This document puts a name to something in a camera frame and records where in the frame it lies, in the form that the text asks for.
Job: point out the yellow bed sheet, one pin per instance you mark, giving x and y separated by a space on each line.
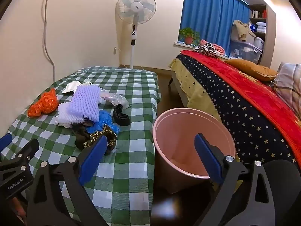
195 87

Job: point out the plaid pillow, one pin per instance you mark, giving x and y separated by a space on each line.
289 84

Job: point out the pink plastic bin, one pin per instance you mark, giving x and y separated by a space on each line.
188 127

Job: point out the striped cloth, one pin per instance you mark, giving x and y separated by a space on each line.
208 49

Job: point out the brown pillow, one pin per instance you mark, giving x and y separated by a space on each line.
254 69

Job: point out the beige jacket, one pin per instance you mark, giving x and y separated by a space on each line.
242 29

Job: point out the clear storage box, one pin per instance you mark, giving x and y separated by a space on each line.
244 50

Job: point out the black rubber band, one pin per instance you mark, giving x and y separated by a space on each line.
121 115

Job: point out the white wall socket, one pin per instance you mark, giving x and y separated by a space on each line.
115 50

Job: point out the white crumpled tissue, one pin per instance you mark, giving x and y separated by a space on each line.
71 87

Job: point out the potted green plant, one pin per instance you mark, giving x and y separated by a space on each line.
188 34

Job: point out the dark patterned cloth scrap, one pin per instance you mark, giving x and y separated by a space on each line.
109 134

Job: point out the white standing fan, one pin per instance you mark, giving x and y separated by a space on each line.
136 6

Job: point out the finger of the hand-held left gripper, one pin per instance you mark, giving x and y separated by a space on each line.
28 149
5 140

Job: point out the clear plastic bag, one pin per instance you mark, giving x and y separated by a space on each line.
115 98

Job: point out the blue plastic bag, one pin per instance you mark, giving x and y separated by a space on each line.
105 122

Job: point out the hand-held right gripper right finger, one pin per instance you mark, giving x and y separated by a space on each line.
207 155

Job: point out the grey container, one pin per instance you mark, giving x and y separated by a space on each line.
258 42

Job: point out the green checked tablecloth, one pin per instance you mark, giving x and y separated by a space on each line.
131 98

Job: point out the blue curtain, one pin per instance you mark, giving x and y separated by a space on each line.
207 9

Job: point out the orange plastic bag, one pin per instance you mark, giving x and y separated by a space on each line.
44 103

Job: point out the bookshelf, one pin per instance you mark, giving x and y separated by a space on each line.
257 14

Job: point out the navy star-print blanket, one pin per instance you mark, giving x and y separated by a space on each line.
235 108

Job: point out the red blanket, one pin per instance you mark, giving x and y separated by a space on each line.
247 84

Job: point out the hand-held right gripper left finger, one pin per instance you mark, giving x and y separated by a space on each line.
94 155

